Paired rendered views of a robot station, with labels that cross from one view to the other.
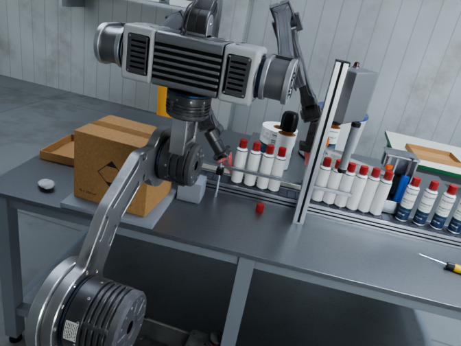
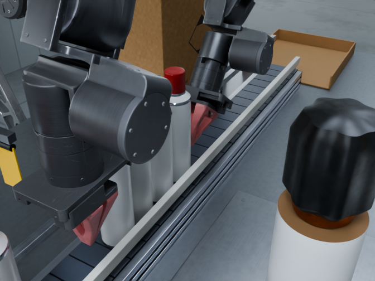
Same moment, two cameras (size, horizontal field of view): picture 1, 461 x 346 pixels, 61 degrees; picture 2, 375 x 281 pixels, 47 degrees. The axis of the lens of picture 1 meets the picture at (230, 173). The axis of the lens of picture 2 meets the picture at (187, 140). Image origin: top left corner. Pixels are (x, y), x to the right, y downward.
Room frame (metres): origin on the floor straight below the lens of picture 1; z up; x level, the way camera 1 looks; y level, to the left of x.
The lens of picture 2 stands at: (1.91, -0.59, 1.36)
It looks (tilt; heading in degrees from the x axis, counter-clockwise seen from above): 33 degrees down; 114
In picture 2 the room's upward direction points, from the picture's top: straight up
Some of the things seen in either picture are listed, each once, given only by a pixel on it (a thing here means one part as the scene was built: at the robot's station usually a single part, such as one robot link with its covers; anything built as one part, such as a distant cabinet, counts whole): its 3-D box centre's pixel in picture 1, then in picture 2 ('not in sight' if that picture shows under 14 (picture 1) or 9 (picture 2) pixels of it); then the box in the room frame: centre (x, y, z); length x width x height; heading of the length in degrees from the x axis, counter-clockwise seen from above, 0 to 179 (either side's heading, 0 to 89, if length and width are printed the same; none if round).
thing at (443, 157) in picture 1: (432, 154); not in sight; (2.85, -1.46, 0.82); 0.34 x 0.24 x 0.04; 85
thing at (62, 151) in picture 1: (85, 152); (301, 56); (1.71, 0.70, 0.85); 0.30 x 0.26 x 0.04; 84
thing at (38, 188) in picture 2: (312, 141); (71, 154); (1.67, -0.33, 1.12); 0.10 x 0.07 x 0.07; 84
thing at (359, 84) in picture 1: (348, 94); not in sight; (1.52, -0.39, 1.38); 0.17 x 0.10 x 0.19; 139
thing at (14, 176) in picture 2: not in sight; (9, 164); (1.59, -0.34, 1.09); 0.03 x 0.01 x 0.06; 174
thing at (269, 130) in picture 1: (277, 139); not in sight; (2.13, -0.23, 0.95); 0.20 x 0.20 x 0.14
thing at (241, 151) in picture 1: (239, 160); (175, 126); (1.64, -0.03, 0.98); 0.05 x 0.05 x 0.20
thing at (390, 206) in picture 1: (391, 180); not in sight; (1.66, -0.72, 1.01); 0.14 x 0.13 x 0.26; 84
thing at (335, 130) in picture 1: (331, 132); not in sight; (2.19, -0.52, 1.04); 0.09 x 0.09 x 0.29
